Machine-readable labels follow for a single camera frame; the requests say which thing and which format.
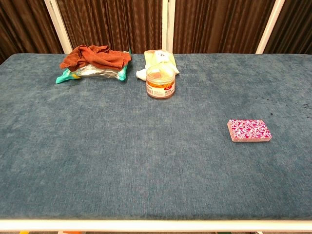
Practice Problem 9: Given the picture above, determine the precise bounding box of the pink patterned card deck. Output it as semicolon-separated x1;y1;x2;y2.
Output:
227;118;273;143

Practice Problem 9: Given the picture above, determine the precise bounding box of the clear jar orange label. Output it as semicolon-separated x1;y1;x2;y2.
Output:
145;64;176;100

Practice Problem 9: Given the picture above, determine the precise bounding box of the blue fabric table mat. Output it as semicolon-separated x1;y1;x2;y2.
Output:
0;53;312;221

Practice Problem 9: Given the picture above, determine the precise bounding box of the pale yellow snack package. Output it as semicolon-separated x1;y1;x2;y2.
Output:
143;49;180;75

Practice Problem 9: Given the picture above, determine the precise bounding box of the teal snack package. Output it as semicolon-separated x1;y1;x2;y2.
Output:
55;48;132;85

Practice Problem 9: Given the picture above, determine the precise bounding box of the rust brown towel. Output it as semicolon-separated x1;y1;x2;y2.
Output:
59;44;132;72

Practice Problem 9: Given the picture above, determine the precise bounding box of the dark brown curtain panel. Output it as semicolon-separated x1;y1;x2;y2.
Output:
264;0;312;55
55;0;163;54
0;0;63;64
173;0;277;54

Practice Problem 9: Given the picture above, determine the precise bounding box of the white screen frame post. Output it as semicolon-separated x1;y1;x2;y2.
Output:
255;0;286;54
44;0;73;54
161;0;176;54

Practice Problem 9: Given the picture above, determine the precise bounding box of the white table frame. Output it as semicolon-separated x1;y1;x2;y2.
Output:
0;219;312;234

